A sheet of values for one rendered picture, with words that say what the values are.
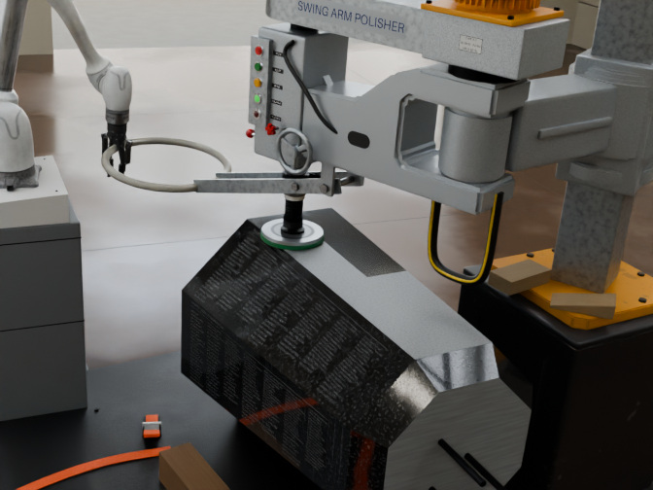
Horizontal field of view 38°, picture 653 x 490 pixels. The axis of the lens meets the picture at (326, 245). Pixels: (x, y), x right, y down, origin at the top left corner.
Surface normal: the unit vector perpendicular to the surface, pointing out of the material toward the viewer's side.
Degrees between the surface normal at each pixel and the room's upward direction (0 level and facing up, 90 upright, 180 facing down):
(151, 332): 0
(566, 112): 90
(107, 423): 0
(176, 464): 0
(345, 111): 90
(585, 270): 90
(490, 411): 90
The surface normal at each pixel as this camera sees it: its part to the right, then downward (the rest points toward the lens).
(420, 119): 0.76, 0.31
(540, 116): 0.60, 0.36
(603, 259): -0.51, 0.32
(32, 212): 0.38, 0.40
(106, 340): 0.07, -0.91
